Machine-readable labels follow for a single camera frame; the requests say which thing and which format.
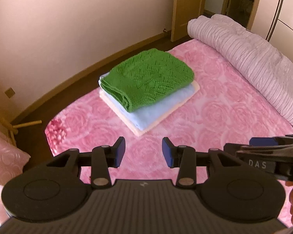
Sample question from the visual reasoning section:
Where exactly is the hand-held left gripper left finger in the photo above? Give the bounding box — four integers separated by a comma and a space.
46, 136, 126, 190

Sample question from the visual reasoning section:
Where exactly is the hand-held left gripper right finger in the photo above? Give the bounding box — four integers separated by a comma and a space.
162, 137, 242, 190

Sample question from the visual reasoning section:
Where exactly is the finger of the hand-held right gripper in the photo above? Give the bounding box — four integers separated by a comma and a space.
223, 143, 293, 157
249, 135, 293, 147

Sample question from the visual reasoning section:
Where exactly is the green knit vest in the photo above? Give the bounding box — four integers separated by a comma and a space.
99, 49, 195, 113

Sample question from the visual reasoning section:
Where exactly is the pink floral blanket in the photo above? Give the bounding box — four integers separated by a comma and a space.
44, 38, 293, 227

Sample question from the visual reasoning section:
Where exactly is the cream folded cloth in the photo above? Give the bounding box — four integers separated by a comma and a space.
99, 50, 201, 137

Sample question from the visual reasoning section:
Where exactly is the light blue folded cloth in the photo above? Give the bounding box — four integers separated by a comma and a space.
99, 74, 194, 131

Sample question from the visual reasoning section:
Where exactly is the striped lilac duvet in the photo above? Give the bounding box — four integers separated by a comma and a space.
188, 14, 293, 134

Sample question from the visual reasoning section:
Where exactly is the wooden stand leg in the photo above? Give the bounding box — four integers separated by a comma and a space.
1, 117, 42, 140

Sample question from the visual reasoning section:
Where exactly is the cream wardrobe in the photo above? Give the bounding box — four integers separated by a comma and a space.
266, 0, 293, 54

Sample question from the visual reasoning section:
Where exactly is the wooden door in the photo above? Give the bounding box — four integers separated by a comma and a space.
170, 0, 208, 42

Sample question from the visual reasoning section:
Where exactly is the wooden door frame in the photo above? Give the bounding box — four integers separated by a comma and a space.
221, 0, 264, 30

